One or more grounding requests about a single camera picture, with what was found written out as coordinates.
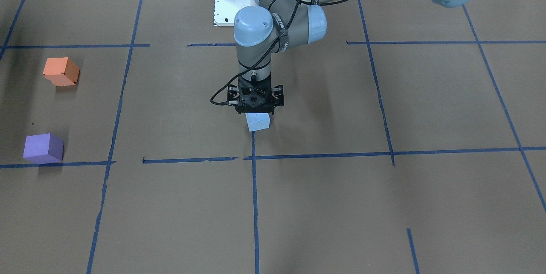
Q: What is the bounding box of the light blue foam block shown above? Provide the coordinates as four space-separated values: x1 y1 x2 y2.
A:
245 113 270 132

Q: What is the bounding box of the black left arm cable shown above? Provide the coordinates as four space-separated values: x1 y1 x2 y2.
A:
210 0 372 106

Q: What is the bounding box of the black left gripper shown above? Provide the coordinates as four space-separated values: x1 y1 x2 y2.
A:
235 76 275 114

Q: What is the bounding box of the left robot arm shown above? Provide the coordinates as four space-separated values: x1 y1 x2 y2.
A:
218 0 469 114

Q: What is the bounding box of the purple foam block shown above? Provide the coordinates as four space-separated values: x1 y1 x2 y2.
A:
22 133 64 165

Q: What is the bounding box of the orange foam block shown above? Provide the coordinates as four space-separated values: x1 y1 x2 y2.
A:
42 57 80 87

